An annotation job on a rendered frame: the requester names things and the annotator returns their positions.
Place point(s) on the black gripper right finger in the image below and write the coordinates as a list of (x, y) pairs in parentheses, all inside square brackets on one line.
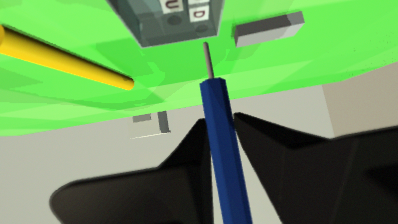
[(312, 179)]

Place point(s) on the grey keyboard with white letter keys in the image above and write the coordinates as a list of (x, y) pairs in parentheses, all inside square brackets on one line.
[(153, 23)]

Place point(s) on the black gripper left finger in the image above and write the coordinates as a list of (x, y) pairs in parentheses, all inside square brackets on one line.
[(179, 189)]

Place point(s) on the yellow stylus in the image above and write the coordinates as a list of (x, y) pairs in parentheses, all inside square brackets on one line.
[(24, 47)]

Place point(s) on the blue stylus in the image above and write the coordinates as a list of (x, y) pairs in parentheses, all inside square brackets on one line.
[(230, 181)]

